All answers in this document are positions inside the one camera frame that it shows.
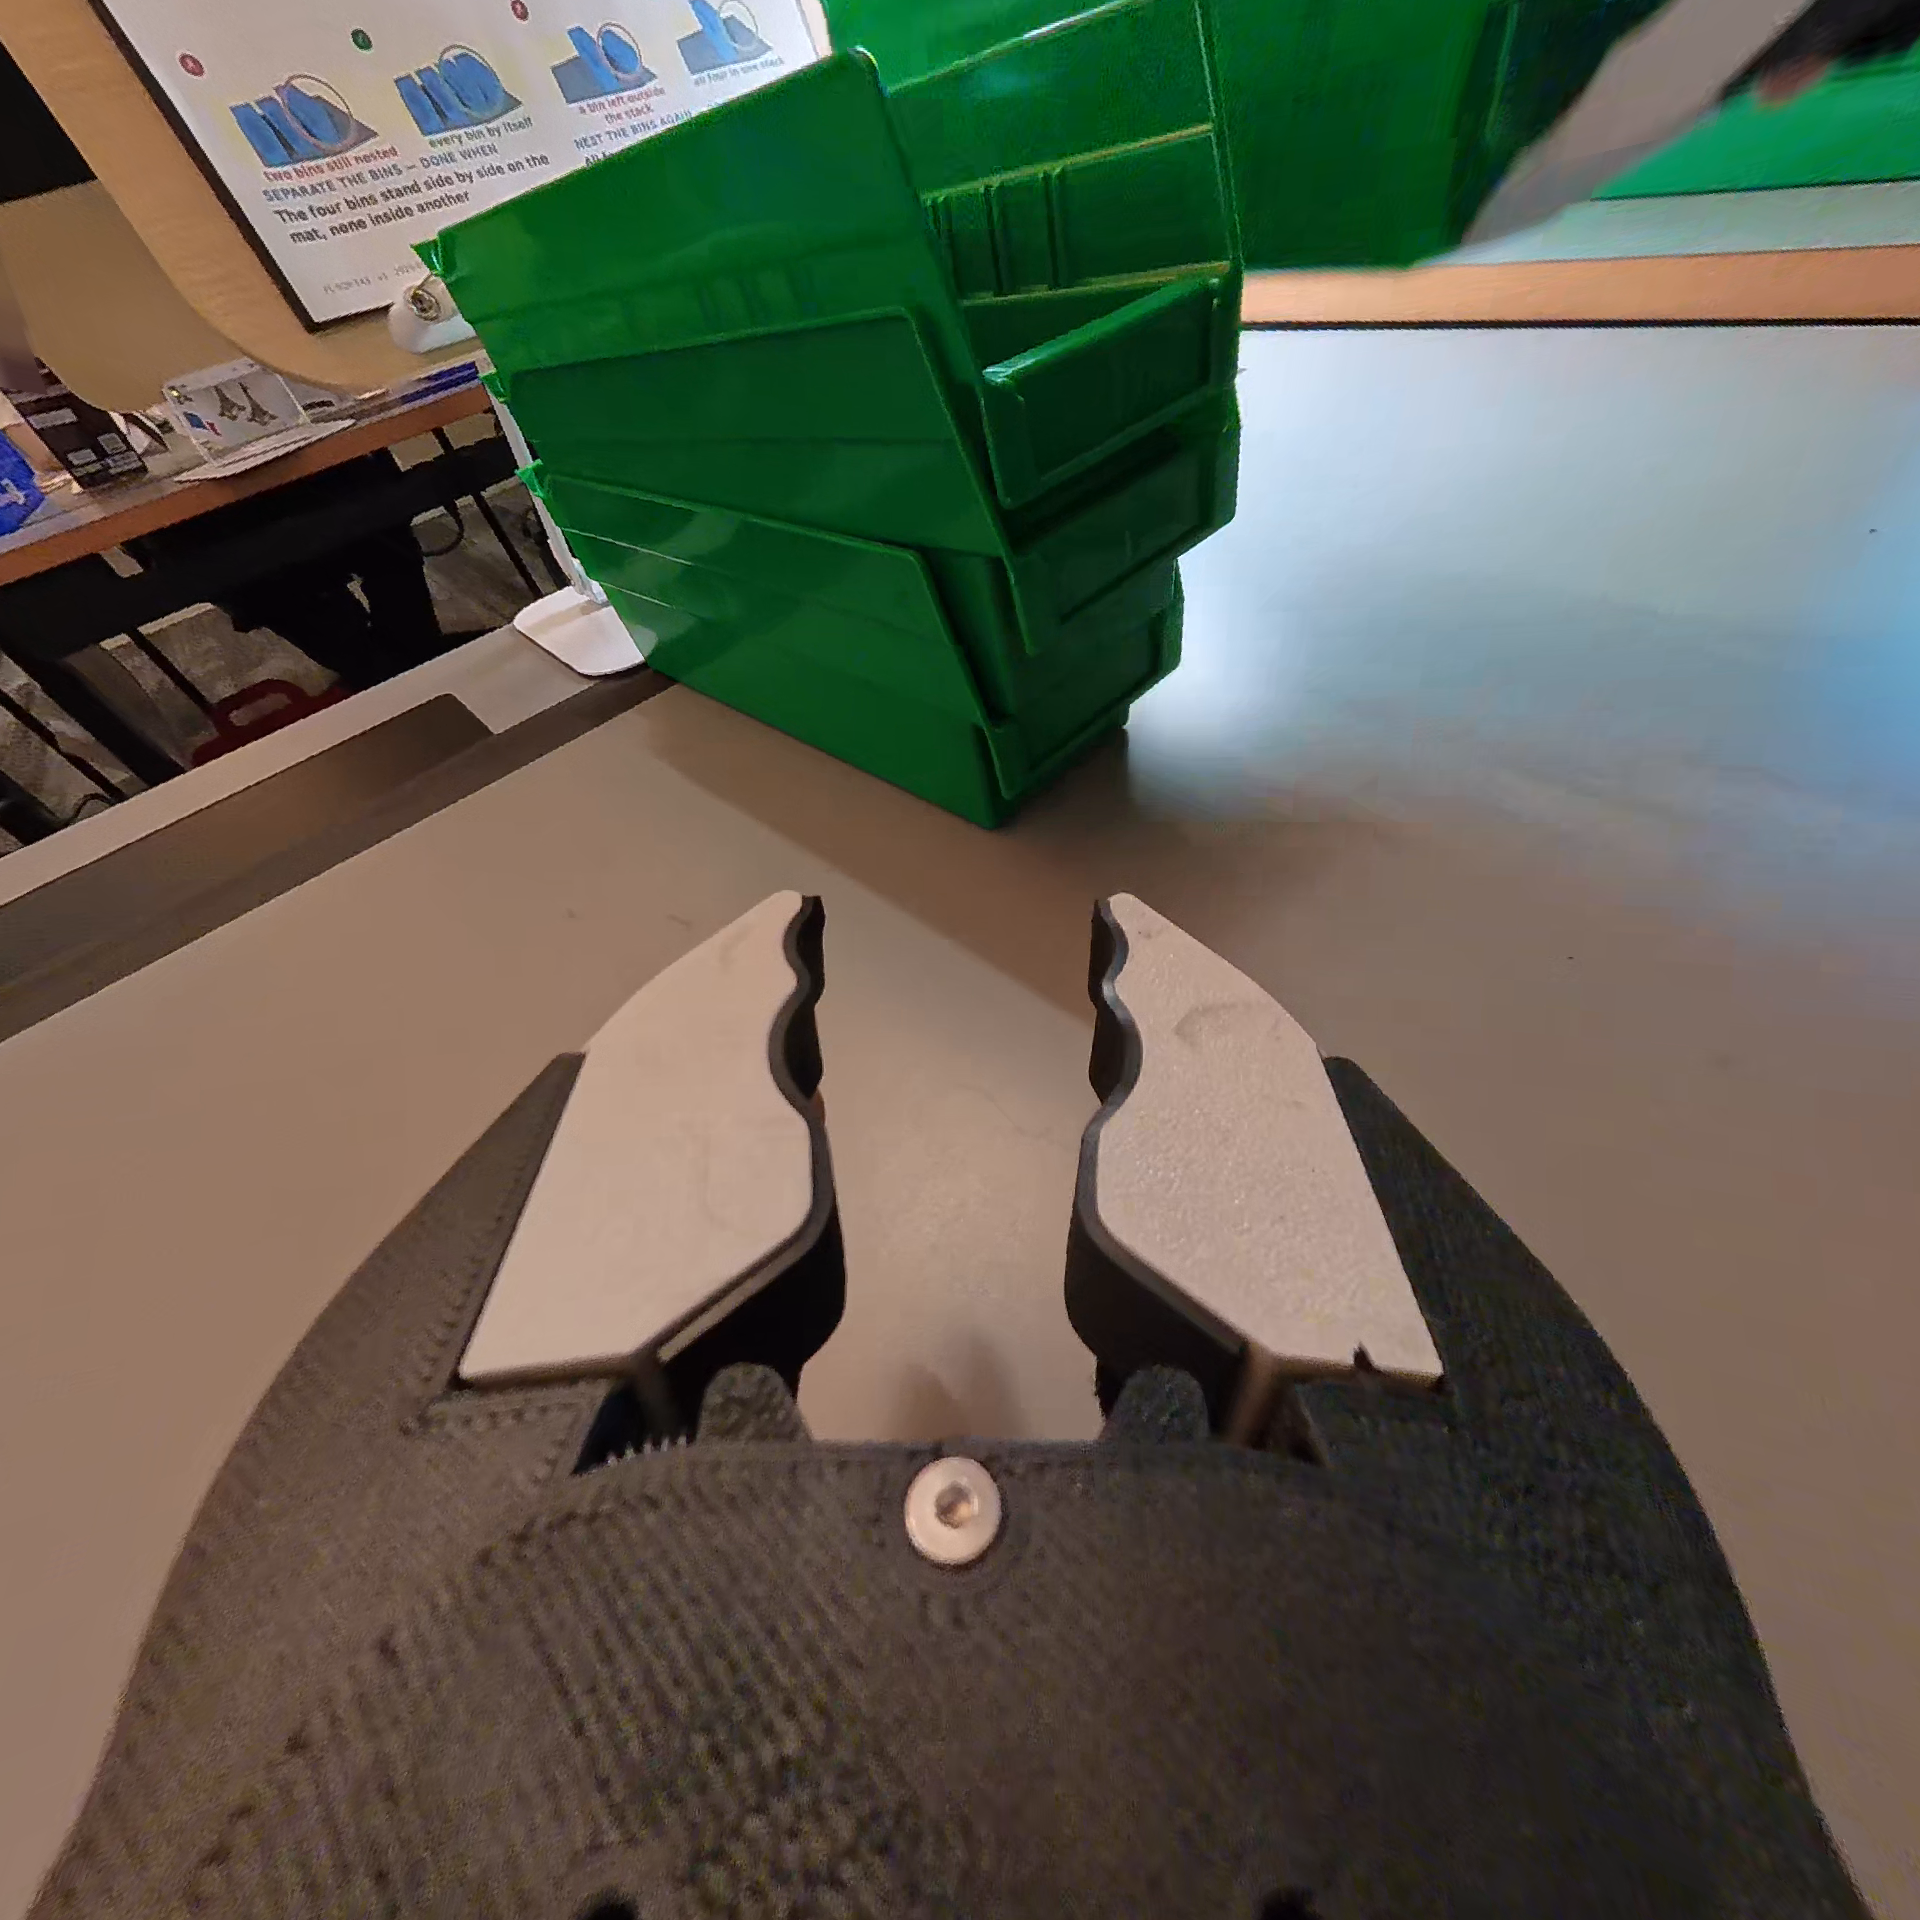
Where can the white clip bar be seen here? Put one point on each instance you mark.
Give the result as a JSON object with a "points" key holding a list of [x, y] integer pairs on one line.
{"points": [[429, 307]]}

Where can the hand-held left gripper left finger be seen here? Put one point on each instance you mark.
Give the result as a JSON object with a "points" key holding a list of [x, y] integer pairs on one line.
{"points": [[662, 1185]]}

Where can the white sign stand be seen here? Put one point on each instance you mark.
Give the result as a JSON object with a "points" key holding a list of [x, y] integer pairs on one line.
{"points": [[586, 629]]}

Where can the blue plastic bin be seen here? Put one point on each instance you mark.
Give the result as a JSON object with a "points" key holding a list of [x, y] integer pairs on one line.
{"points": [[19, 495]]}

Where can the small picture card stand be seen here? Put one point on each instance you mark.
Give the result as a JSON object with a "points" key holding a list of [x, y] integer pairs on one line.
{"points": [[235, 406]]}

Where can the beige rounded board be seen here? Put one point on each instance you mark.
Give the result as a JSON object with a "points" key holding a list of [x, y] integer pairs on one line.
{"points": [[90, 316]]}

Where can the person's right hand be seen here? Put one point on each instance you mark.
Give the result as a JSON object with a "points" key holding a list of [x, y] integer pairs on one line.
{"points": [[1810, 67]]}

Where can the wooden side table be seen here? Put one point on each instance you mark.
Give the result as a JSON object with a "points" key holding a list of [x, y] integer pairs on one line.
{"points": [[182, 503]]}

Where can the wooden sign board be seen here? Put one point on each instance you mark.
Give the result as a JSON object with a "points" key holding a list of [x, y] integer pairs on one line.
{"points": [[150, 195]]}

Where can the stack of green bins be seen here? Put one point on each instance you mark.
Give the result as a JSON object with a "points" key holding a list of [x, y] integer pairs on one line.
{"points": [[1800, 149]]}

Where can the green plastic bin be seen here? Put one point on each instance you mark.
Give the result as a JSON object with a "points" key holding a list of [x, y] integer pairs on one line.
{"points": [[780, 676], [1350, 135], [720, 241], [750, 422]]}

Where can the paper sheets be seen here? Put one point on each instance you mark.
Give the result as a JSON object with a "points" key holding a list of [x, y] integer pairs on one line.
{"points": [[285, 451]]}

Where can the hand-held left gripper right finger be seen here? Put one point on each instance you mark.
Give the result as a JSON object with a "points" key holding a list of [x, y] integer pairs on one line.
{"points": [[1254, 1185]]}

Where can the printed instruction sheet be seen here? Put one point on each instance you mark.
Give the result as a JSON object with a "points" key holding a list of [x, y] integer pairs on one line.
{"points": [[452, 149]]}

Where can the small black box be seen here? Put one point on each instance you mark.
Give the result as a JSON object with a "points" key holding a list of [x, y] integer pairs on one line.
{"points": [[76, 435]]}

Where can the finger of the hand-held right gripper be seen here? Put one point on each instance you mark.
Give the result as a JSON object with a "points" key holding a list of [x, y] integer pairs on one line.
{"points": [[1606, 119]]}

